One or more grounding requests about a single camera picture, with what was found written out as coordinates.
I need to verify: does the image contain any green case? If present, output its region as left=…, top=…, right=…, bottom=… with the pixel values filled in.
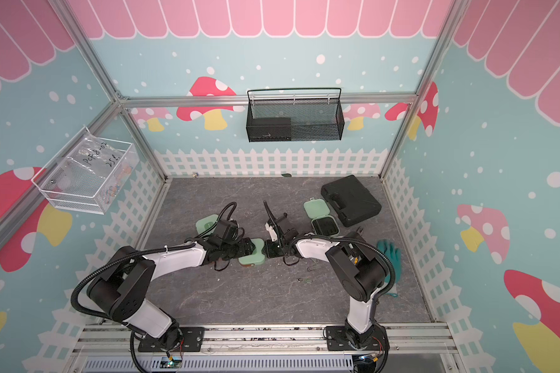
left=303, top=198, right=340, bottom=237
left=195, top=214, right=219, bottom=235
left=238, top=239, right=266, bottom=267

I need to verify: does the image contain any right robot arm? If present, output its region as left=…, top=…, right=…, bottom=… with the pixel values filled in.
left=267, top=213, right=396, bottom=353

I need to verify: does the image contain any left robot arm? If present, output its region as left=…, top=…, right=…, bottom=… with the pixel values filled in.
left=70, top=220, right=255, bottom=351

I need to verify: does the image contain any black plastic tool case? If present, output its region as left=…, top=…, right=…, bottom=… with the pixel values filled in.
left=320, top=175, right=382, bottom=228

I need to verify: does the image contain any green work glove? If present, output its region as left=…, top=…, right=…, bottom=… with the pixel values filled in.
left=376, top=239, right=401, bottom=298

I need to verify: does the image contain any black box in basket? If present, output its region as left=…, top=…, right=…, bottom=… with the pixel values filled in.
left=247, top=117, right=292, bottom=142

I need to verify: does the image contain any black wire wall basket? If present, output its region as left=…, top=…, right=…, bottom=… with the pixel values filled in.
left=247, top=87, right=345, bottom=142

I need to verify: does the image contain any front aluminium rail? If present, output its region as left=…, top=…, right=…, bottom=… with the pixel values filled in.
left=72, top=323, right=457, bottom=356

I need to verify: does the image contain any white wire wall basket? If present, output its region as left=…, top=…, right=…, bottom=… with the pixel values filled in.
left=31, top=127, right=136, bottom=215

